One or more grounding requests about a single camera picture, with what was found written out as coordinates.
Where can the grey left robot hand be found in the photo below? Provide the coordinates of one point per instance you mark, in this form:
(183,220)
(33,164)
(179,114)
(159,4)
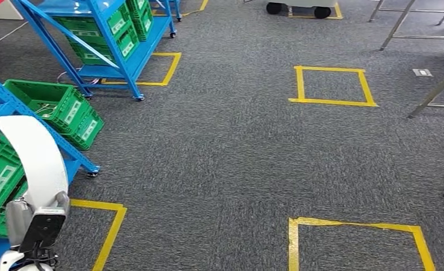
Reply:
(18,224)

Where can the white curved fender part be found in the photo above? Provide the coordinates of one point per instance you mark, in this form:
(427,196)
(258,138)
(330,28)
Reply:
(38,161)

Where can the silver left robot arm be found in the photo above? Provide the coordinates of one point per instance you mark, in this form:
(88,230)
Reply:
(8,262)

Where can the white wheeled cart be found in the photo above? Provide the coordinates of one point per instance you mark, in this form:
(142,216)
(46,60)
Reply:
(300,3)

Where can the silver floor socket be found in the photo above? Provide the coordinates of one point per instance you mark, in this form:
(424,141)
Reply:
(423,72)

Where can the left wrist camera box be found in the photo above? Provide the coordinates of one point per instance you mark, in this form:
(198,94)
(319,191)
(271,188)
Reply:
(42,232)

